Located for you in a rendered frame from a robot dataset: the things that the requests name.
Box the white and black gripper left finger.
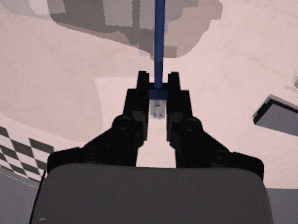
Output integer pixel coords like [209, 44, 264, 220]
[47, 71, 150, 175]

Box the dark blue cable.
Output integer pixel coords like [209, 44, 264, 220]
[154, 0, 165, 88]

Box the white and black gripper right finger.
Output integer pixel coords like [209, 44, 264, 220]
[166, 72, 264, 180]

